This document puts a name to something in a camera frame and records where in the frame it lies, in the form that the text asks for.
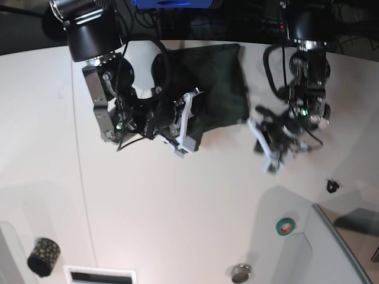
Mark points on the round metal tin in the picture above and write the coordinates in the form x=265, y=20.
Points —
x=240, y=273

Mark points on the black gold dotted cup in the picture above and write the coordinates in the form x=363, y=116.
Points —
x=43, y=257

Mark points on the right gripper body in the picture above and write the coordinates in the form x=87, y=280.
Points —
x=149, y=119

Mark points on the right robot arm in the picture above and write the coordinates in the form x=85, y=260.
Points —
x=95, y=31

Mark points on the green tape roll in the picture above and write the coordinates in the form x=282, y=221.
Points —
x=285, y=226

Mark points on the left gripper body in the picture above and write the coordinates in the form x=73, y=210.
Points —
x=282, y=132

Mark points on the small black clip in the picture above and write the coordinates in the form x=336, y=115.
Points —
x=332, y=185

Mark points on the dark green t-shirt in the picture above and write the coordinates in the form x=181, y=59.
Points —
x=216, y=71

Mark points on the white slotted tray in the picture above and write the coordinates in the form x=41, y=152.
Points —
x=79, y=274

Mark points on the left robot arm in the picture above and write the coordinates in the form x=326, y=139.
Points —
x=305, y=26

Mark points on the blue box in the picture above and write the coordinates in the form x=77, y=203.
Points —
x=146, y=4

